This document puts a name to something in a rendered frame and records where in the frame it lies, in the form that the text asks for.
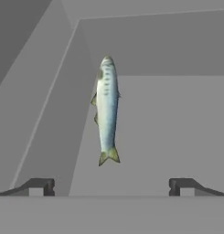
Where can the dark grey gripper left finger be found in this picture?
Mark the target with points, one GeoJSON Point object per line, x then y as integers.
{"type": "Point", "coordinates": [40, 184]}

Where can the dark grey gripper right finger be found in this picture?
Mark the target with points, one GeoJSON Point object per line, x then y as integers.
{"type": "Point", "coordinates": [183, 184]}

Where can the silver blue fish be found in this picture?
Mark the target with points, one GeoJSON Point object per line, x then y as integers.
{"type": "Point", "coordinates": [107, 109]}

